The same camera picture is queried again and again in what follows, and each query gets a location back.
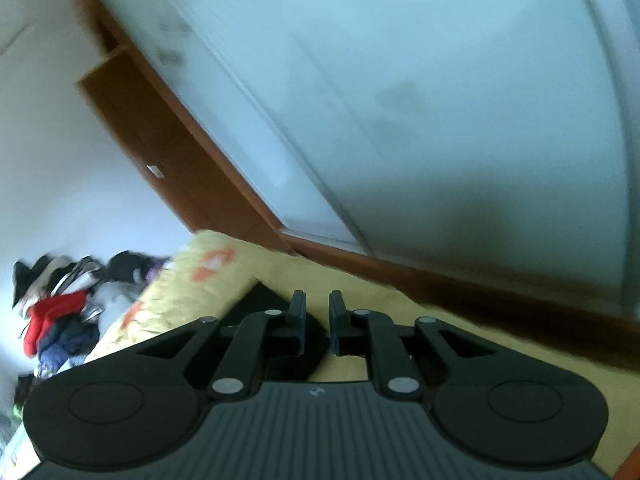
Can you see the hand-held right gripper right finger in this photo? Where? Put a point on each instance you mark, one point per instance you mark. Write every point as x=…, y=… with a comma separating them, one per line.
x=334, y=327

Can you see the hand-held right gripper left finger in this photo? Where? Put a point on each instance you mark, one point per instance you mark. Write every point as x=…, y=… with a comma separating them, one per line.
x=299, y=327

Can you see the black pants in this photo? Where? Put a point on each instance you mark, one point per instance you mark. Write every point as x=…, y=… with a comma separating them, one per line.
x=262, y=299

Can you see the yellow printed bedsheet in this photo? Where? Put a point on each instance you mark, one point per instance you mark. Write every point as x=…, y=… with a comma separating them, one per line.
x=385, y=300

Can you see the brown wooden door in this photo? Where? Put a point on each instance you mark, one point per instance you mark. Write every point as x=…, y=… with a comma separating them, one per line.
x=165, y=150

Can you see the white flower-print wardrobe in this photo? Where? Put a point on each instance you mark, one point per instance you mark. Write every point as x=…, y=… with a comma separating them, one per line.
x=400, y=110

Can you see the pile of clothes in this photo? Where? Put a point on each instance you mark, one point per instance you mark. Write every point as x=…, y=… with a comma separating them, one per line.
x=55, y=310

